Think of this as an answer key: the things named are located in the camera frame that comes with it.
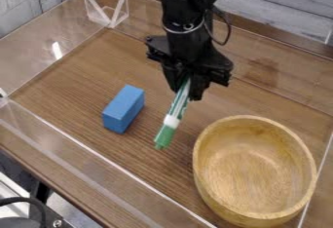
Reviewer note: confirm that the clear acrylic wall panel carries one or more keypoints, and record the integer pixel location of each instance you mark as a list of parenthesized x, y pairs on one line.
[(145, 191)]

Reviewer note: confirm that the clear acrylic triangular bracket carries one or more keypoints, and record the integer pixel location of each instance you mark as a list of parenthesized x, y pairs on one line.
[(106, 15)]

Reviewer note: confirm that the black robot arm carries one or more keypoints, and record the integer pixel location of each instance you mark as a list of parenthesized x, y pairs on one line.
[(187, 21)]

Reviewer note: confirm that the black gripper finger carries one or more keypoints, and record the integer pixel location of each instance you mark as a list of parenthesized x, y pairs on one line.
[(199, 83), (177, 75)]

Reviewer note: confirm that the brown wooden bowl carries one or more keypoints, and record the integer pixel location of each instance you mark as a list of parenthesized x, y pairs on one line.
[(254, 171)]

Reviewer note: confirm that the green expo marker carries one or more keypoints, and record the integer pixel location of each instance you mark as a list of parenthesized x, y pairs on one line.
[(173, 117)]

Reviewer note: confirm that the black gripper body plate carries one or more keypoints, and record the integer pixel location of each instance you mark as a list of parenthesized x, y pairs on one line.
[(209, 62)]

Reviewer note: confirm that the blue foam block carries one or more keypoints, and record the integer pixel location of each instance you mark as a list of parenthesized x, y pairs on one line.
[(123, 109)]

